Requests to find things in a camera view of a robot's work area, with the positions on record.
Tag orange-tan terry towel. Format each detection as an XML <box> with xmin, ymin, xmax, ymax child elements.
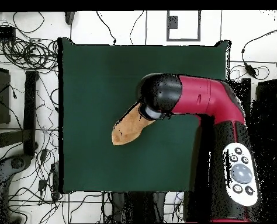
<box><xmin>111</xmin><ymin>101</ymin><xmax>157</xmax><ymax>146</ymax></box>

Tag dark green table cloth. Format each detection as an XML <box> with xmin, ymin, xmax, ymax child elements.
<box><xmin>58</xmin><ymin>37</ymin><xmax>231</xmax><ymax>194</ymax></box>

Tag dark grey floor socket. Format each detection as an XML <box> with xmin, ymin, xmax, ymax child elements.
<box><xmin>168</xmin><ymin>15</ymin><xmax>178</xmax><ymax>30</ymax></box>

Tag small black plug adapter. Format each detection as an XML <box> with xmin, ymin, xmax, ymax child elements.
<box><xmin>37</xmin><ymin>178</ymin><xmax>47</xmax><ymax>191</ymax></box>

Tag small dark oval device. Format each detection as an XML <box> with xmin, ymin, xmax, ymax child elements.
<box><xmin>64</xmin><ymin>11</ymin><xmax>75</xmax><ymax>26</ymax></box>

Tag grey tripod base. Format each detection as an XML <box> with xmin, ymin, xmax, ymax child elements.
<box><xmin>0</xmin><ymin>155</ymin><xmax>33</xmax><ymax>223</ymax></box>

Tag black power strip box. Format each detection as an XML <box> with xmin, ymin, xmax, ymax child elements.
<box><xmin>0</xmin><ymin>26</ymin><xmax>16</xmax><ymax>39</ymax></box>

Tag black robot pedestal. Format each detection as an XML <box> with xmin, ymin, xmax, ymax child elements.
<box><xmin>110</xmin><ymin>191</ymin><xmax>167</xmax><ymax>223</ymax></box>

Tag black power adapter cable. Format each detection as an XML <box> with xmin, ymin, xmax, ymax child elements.
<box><xmin>242</xmin><ymin>22</ymin><xmax>277</xmax><ymax>79</ymax></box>

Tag coiled black cables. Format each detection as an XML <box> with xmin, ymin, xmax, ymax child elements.
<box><xmin>1</xmin><ymin>38</ymin><xmax>59</xmax><ymax>71</ymax></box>

